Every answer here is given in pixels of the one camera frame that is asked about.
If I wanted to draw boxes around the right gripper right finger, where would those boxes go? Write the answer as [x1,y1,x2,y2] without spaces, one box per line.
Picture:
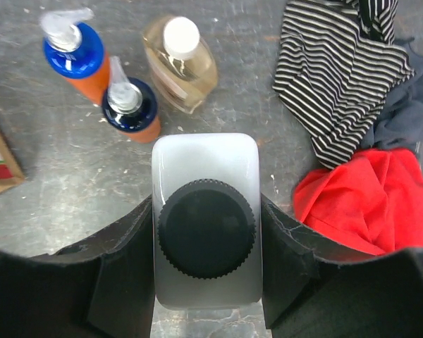
[261,197,423,337]

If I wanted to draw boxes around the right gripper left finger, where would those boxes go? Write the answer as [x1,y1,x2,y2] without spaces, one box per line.
[0,198,155,337]

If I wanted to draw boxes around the white bottle black cap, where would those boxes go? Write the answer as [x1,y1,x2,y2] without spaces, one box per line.
[152,133,263,310]

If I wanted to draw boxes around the dark blue small bottle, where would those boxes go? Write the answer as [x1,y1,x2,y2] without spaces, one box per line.
[102,56,161,143]

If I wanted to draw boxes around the blue-grey cloth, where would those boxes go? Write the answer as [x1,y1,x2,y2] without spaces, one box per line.
[360,38,423,153]

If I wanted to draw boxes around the striped shirt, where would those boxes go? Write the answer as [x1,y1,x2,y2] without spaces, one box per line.
[273,1,415,169]

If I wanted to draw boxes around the clear bottle white cap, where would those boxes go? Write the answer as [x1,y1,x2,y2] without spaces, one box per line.
[142,15,219,114]

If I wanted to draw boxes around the striped dark garment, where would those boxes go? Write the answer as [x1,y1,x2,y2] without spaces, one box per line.
[358,0,398,44]

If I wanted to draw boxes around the red cloth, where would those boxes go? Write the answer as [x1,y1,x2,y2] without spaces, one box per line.
[293,149,423,256]

